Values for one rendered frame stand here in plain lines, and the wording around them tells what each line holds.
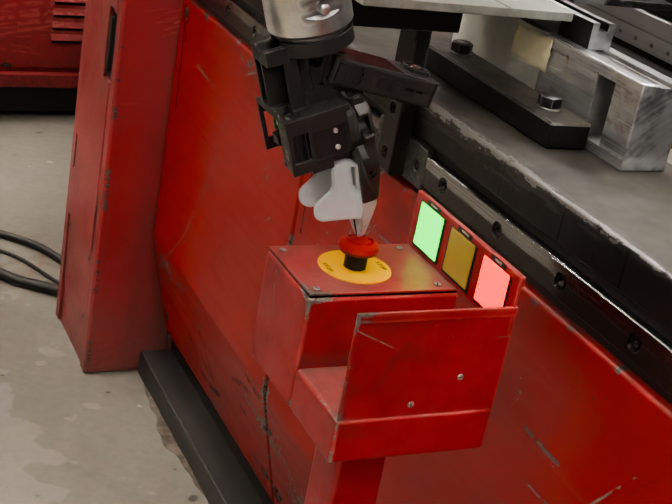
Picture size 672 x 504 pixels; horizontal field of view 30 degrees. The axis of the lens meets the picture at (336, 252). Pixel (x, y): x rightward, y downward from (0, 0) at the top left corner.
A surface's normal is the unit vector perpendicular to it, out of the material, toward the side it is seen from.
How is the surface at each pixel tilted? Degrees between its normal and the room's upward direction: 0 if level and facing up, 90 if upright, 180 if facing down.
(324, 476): 90
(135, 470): 0
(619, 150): 90
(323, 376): 0
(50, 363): 0
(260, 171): 90
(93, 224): 90
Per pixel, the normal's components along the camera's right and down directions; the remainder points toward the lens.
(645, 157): 0.40, 0.43
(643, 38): -0.90, 0.02
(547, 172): 0.18, -0.90
